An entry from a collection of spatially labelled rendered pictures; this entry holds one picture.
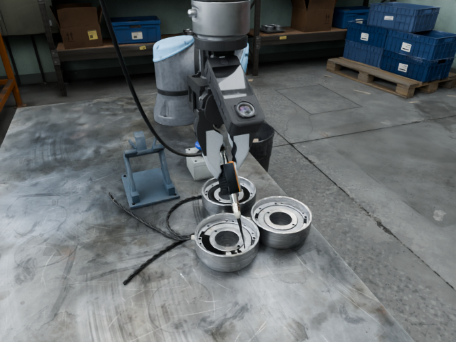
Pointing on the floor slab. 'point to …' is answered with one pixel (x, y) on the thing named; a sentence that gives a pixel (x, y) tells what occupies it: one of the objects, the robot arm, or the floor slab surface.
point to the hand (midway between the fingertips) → (226, 172)
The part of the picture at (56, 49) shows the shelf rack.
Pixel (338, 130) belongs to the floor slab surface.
